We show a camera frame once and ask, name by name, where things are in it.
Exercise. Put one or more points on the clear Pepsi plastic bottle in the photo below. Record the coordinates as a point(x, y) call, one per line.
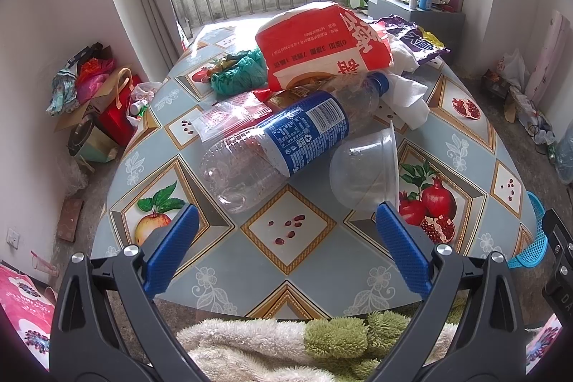
point(241, 170)

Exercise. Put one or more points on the fruit pattern tablecloth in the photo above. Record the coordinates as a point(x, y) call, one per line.
point(299, 253)

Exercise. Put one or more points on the green plush toy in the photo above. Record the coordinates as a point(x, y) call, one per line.
point(351, 348)

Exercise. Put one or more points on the pink printed bag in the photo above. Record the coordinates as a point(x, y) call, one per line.
point(29, 312)

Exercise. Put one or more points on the red white snack bag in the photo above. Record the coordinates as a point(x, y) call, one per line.
point(320, 40)

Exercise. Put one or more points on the pink rolled mat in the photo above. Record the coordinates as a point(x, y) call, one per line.
point(549, 57)

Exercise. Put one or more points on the red plastic wrapper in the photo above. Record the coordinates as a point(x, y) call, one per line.
point(229, 116)

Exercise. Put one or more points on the grey cabinet box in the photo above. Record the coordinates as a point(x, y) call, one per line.
point(446, 27)

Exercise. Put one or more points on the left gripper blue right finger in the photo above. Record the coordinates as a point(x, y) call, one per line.
point(410, 260)

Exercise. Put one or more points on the clear plastic cup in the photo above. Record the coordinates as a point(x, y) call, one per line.
point(363, 171)

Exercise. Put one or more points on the large water jug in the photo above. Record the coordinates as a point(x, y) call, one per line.
point(564, 159)

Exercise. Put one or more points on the white tissue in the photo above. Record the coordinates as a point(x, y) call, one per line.
point(405, 96)

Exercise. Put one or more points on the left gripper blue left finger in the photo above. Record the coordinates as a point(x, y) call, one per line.
point(165, 248)

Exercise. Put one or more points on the beige fluffy blanket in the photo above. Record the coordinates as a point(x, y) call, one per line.
point(253, 350)

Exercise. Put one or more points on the purple yellow snack bag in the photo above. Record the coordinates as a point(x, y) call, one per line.
point(424, 45)

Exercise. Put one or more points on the teal green plastic bag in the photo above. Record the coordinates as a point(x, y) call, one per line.
point(236, 73)

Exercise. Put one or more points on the white bag of snacks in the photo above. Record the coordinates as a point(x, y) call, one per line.
point(139, 100)

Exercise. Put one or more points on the white plastic bag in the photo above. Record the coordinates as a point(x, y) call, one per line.
point(511, 68)

